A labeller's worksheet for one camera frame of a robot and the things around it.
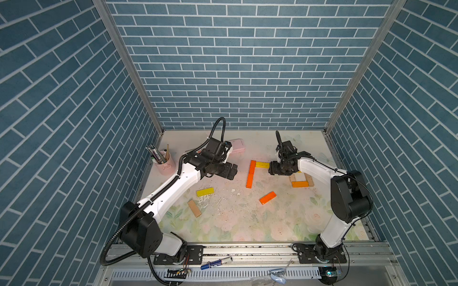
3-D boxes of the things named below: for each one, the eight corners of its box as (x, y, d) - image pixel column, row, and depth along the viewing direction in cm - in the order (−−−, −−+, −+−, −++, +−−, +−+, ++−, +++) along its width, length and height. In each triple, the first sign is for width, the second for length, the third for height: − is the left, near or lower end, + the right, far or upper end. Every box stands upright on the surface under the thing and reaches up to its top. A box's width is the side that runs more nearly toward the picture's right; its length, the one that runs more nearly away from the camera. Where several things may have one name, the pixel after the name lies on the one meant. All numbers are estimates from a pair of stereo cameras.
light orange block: (292, 187, 97) (293, 185, 95) (291, 183, 98) (292, 181, 97) (307, 187, 97) (309, 185, 95) (306, 183, 98) (307, 181, 97)
